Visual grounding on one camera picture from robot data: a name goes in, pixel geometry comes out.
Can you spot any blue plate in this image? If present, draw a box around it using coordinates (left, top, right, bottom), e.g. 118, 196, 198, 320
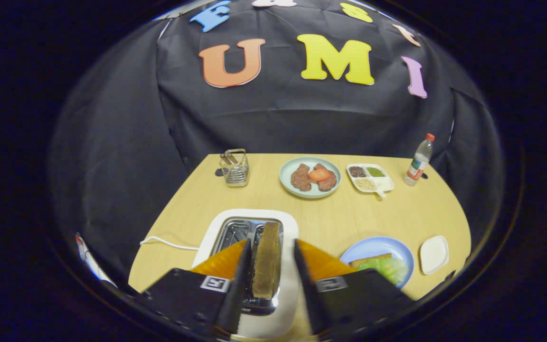
340, 236, 415, 289

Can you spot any white red object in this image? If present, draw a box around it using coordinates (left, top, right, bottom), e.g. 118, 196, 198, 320
75, 232, 117, 288

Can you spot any pale green plate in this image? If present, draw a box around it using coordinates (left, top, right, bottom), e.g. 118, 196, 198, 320
279, 157, 342, 199

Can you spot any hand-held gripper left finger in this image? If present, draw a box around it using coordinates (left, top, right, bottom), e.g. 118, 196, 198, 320
138, 239, 253, 338

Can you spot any white toaster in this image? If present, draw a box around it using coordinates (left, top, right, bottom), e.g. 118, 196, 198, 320
192, 209, 300, 339

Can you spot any white toaster cable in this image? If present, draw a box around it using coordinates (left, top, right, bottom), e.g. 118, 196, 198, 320
140, 236, 200, 251

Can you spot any green lettuce leaf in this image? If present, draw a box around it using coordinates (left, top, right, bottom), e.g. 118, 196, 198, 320
357, 256, 409, 285

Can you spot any white divided seed tray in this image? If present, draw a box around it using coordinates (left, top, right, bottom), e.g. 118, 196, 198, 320
346, 163, 395, 198

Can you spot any clear plastic water bottle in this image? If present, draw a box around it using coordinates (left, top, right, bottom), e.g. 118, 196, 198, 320
403, 133, 436, 187

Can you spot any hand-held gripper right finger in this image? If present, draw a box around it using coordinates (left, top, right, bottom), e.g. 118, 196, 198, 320
294, 239, 416, 340

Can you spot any square bread slice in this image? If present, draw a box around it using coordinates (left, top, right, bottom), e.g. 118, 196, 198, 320
349, 253, 393, 269

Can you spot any wire utensil holder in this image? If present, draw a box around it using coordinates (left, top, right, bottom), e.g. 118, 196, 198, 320
219, 149, 250, 188

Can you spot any white square plate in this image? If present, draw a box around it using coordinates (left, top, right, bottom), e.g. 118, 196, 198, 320
419, 235, 450, 276

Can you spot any brown toast slice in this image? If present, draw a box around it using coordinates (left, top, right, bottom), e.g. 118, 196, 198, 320
252, 221, 282, 300

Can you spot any black backdrop cloth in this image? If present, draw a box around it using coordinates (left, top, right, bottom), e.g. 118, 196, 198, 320
48, 0, 504, 285

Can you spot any brown meat patty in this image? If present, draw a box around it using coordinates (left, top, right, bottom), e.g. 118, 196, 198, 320
314, 164, 338, 192
291, 164, 312, 192

